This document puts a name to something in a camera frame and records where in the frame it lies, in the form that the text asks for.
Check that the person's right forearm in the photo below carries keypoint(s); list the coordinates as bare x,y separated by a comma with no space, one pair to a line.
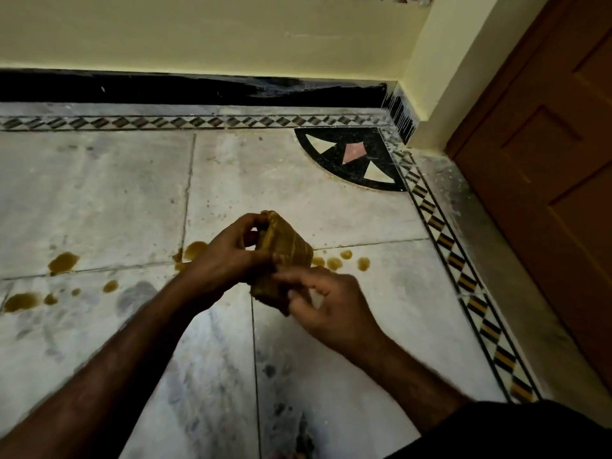
406,377

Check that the person's left thumb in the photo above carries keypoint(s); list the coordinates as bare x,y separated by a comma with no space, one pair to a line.
260,258

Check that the person's left forearm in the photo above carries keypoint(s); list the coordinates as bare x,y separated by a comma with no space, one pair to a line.
95,382

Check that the person's right thumb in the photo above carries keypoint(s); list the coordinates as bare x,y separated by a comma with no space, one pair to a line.
300,304

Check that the person's black clothing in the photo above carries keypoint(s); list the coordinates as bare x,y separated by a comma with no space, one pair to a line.
516,432

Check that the yellow-brown stained cleaning cloth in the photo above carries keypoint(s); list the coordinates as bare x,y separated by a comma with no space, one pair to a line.
282,253

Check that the brown liquid spill spots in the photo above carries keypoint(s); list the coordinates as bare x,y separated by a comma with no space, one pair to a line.
62,262

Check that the person's right hand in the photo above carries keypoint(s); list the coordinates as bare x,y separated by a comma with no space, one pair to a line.
342,315

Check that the person's left hand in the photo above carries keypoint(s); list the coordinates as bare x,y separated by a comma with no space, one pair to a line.
217,270

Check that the brown wooden panel door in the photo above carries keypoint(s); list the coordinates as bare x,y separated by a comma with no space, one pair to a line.
540,162

